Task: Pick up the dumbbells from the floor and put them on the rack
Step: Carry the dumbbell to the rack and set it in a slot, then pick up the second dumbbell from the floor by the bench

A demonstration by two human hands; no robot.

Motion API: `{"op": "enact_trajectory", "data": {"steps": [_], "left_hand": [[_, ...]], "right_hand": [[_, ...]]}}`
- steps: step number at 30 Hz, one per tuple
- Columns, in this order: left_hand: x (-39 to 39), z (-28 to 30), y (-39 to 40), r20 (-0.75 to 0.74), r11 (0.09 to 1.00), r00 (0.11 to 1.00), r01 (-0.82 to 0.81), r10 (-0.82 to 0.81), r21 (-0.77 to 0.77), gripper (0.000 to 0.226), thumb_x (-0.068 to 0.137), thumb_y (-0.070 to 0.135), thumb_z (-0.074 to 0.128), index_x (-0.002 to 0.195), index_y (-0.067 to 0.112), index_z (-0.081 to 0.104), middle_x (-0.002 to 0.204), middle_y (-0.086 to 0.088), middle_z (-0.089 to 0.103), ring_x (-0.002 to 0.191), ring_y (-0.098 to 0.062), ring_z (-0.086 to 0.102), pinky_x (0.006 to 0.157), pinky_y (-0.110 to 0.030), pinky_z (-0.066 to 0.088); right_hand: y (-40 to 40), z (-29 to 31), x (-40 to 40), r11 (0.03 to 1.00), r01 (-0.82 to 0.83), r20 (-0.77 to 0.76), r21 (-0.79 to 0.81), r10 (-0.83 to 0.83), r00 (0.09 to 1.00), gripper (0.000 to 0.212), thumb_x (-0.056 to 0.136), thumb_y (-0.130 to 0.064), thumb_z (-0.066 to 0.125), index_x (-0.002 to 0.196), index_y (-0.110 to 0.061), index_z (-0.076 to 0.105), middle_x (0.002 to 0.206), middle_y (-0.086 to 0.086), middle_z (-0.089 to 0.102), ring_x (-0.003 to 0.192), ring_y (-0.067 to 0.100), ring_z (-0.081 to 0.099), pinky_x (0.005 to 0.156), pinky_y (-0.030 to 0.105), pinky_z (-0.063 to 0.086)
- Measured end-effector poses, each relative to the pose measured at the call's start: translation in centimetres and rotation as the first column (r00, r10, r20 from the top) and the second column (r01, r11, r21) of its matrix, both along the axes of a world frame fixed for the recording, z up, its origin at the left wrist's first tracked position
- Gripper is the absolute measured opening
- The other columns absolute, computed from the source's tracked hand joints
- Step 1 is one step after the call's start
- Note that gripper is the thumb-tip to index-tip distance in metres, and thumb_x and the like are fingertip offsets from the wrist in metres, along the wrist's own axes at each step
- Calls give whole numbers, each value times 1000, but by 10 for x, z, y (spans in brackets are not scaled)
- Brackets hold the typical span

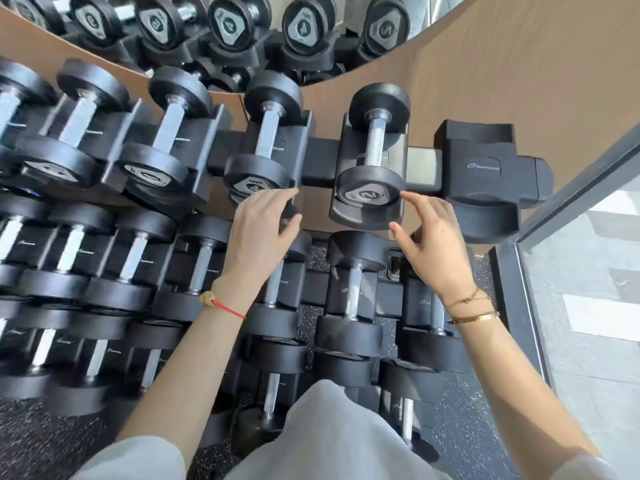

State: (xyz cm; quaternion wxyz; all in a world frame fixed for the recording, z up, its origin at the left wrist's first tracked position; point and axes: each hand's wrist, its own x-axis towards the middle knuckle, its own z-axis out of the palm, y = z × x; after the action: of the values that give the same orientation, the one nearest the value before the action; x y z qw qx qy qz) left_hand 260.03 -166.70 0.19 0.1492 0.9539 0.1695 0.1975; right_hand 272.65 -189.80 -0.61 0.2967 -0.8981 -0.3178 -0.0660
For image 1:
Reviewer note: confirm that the round wall mirror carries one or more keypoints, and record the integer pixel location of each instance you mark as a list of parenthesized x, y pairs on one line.
[(250, 24)]

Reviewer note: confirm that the person's right hand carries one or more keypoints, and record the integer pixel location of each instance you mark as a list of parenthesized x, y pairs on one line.
[(440, 249)]

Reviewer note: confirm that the person's left forearm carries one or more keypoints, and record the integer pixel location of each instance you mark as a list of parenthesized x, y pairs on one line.
[(185, 379)]

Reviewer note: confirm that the white shirt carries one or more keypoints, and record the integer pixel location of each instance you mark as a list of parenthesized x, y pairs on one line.
[(325, 434)]

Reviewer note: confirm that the grey window frame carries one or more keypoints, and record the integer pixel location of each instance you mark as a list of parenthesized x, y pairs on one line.
[(575, 197)]

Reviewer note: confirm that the person's left hand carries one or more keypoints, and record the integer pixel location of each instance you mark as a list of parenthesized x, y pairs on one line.
[(255, 239)]

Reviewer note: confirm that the black dumbbell rack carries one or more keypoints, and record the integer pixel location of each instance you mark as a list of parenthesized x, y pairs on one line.
[(490, 189)]

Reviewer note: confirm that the rows of black dumbbells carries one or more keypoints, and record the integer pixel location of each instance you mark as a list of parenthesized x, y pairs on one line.
[(180, 89)]

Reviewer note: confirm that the person's right forearm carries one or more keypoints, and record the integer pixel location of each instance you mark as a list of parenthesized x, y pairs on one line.
[(515, 394)]

